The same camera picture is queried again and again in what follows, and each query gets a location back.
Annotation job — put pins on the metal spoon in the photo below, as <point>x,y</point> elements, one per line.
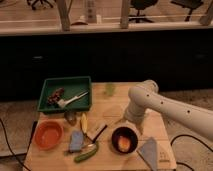
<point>77,148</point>

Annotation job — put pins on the yellow banana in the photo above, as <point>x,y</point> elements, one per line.
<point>84,123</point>

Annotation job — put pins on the green tray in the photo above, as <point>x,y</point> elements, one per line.
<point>72,86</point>

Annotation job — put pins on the orange bowl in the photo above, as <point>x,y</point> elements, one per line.
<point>48,135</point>

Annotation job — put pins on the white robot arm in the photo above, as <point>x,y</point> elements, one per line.
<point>144,95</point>

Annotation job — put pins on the green cucumber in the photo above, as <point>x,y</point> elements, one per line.
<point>88,151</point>

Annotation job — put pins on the grey round object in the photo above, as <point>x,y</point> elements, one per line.
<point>70,117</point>

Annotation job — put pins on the dark grapes bunch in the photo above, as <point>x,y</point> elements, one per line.
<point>55,96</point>

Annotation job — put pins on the purple bowl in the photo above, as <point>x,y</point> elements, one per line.
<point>125,132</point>

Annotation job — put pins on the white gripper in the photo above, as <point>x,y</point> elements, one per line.
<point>136,115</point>

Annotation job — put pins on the red apple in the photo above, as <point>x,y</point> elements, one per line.
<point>123,144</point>

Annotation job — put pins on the grey cloth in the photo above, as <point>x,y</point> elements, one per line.
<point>148,152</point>

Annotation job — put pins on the office chair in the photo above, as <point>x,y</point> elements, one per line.
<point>141,5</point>

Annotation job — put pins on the blue sponge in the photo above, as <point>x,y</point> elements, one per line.
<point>76,138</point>

